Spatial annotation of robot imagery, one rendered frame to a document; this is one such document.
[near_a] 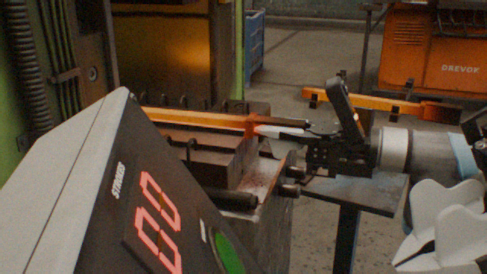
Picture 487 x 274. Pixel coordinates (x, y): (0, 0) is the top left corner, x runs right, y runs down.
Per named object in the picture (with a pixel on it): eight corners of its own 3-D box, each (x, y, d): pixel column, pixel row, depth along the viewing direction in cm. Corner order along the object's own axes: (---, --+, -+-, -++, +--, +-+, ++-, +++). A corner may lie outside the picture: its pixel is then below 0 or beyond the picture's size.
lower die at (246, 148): (257, 150, 86) (258, 111, 83) (227, 201, 68) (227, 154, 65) (83, 128, 97) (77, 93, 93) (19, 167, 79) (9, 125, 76)
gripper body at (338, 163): (300, 175, 72) (373, 184, 69) (303, 129, 69) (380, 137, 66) (307, 156, 79) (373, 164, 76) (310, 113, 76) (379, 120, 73)
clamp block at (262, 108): (271, 129, 97) (272, 102, 94) (262, 143, 89) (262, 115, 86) (221, 123, 100) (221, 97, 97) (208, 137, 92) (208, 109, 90)
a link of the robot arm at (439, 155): (474, 195, 65) (487, 147, 62) (401, 186, 68) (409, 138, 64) (465, 173, 72) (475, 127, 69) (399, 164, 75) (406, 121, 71)
